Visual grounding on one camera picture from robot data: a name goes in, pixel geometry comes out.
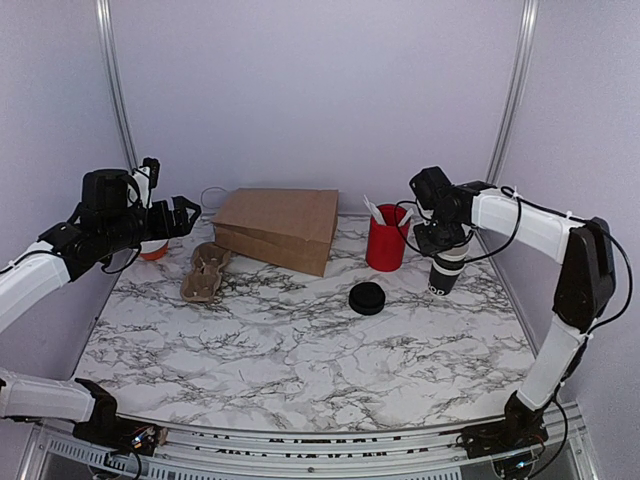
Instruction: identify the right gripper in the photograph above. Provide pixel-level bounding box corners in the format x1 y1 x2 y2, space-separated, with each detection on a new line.
413 210 466 257

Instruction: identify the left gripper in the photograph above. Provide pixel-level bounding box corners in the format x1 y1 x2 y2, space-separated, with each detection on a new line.
101 194 200 252

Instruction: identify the black paper coffee cup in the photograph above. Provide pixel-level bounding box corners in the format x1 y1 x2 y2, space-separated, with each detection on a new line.
432 244 469 276

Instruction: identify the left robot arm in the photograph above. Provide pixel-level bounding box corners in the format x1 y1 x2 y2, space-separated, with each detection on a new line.
1 158 201 456

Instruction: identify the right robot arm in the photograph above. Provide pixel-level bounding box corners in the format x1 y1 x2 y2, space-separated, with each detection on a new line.
409 166 618 458

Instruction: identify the white stirrer right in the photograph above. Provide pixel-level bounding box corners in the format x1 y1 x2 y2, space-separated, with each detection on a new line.
398 208 414 227

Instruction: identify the white stirrer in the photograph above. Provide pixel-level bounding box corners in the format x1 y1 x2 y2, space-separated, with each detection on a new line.
363 195 386 226
398 208 414 227

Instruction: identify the stacked black paper cup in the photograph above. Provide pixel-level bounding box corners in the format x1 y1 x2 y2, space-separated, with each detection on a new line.
428 258 464 296

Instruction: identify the orange white bowl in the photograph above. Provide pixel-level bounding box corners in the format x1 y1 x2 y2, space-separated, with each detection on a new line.
140 240 169 261

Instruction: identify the red cylindrical holder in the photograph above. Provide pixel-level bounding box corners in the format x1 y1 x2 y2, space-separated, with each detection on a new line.
365 204 410 272

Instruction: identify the white stirrer left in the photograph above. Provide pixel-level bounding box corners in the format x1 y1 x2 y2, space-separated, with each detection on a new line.
363 195 386 226

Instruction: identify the cardboard cup carrier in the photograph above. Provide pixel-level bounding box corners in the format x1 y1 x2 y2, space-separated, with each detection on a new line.
180 242 231 304

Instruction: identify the brown paper bag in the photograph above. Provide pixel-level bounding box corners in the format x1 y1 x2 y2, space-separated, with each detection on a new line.
213 188 339 277

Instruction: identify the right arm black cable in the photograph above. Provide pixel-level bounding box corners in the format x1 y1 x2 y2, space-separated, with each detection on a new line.
394 197 630 336

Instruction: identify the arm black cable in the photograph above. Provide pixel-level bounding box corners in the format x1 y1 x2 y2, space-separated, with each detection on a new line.
99 244 144 275
394 197 630 336

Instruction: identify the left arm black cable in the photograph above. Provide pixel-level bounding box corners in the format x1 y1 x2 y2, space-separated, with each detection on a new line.
99 244 144 275

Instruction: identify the left aluminium frame post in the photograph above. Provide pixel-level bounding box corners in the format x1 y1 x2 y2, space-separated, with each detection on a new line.
95 0 139 170

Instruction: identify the aluminium frame post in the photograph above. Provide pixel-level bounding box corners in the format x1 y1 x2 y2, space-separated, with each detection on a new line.
95 0 139 170
486 0 539 184

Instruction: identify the right aluminium frame post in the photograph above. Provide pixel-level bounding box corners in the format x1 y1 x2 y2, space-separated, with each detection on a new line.
486 0 539 184

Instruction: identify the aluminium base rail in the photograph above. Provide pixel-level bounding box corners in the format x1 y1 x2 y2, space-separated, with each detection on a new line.
17 404 598 479

